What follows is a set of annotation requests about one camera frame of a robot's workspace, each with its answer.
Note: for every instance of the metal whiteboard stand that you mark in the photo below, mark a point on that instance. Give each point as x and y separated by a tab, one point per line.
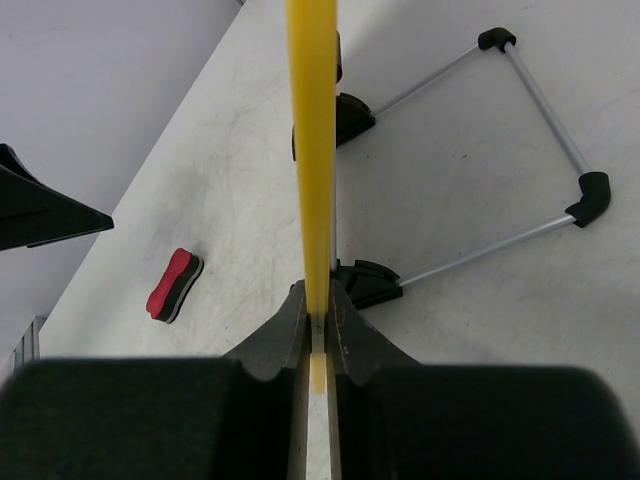
463	162

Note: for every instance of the yellow framed whiteboard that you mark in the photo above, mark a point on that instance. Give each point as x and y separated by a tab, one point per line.
312	44

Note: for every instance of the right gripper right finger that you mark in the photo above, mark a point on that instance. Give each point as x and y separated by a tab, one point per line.
392	417

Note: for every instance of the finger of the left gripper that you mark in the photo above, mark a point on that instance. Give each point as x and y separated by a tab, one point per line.
32	214

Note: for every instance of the red black whiteboard eraser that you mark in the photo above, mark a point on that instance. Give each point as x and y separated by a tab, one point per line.
165	301

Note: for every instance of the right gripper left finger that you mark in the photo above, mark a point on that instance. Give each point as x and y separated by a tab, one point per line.
238	416

